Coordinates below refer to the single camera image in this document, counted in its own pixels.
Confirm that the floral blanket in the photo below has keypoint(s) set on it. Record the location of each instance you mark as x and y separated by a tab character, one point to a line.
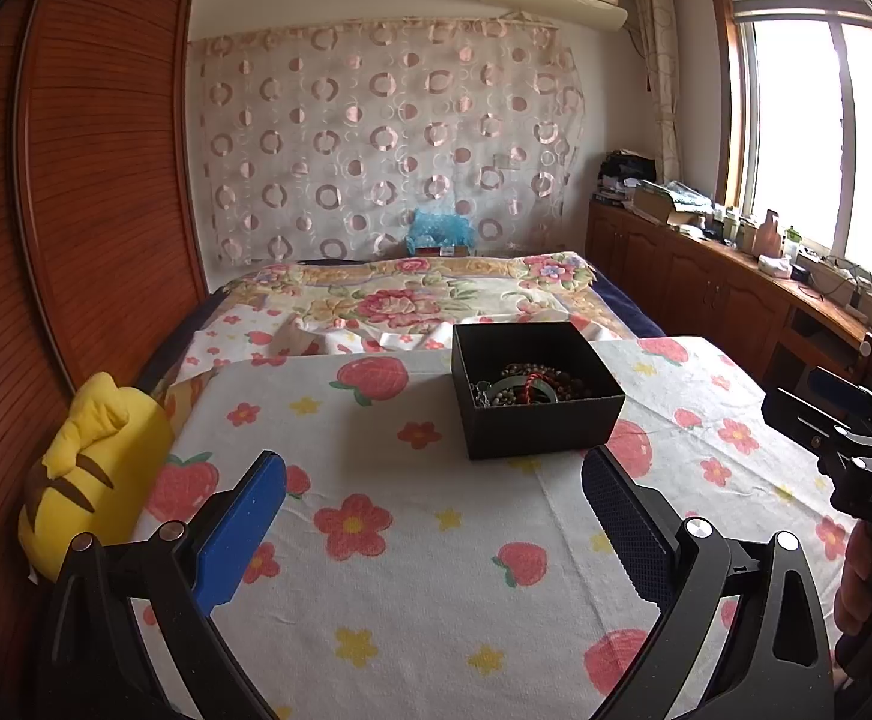
406	300

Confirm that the open cardboard box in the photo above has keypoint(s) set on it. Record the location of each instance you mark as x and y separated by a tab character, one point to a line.
668	202

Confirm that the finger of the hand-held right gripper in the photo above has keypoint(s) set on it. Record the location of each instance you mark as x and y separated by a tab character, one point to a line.
799	412
841	386

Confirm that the strawberry flower print cloth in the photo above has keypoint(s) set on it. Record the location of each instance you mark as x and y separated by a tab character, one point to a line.
443	540

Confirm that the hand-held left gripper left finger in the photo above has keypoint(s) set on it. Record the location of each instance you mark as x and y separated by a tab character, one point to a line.
244	525

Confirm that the window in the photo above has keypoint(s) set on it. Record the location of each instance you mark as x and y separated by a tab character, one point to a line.
818	112

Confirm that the brown wooden wardrobe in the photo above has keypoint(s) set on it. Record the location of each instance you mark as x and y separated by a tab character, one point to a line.
90	202

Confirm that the circle pattern curtain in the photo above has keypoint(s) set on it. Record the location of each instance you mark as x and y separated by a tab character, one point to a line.
383	142

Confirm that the yellow plush toy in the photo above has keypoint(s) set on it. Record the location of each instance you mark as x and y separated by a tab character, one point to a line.
90	465

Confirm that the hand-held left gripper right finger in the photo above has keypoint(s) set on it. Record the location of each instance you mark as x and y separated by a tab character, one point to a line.
623	532

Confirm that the pile of dark clothes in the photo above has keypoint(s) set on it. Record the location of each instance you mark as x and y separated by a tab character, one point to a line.
627	169

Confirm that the black square box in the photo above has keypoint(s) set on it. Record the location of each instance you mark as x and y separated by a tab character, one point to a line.
533	420

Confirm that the brown wooden cabinet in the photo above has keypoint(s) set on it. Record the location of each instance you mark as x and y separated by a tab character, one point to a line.
706	285

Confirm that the pink bottle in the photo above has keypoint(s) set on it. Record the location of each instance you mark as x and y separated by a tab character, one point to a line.
767	234

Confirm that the patterned window curtain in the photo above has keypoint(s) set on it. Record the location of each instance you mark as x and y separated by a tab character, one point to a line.
661	75

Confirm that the blue bubble wrap bag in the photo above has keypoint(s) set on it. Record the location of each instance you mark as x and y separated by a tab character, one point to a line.
442	231

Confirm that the dark blue bed sheet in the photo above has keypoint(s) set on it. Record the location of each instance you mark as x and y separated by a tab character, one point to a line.
631	311

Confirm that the white tissue pack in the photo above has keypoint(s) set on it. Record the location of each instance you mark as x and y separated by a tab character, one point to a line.
775	265

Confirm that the green jade bangle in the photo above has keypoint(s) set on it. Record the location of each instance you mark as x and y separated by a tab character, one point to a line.
523	393

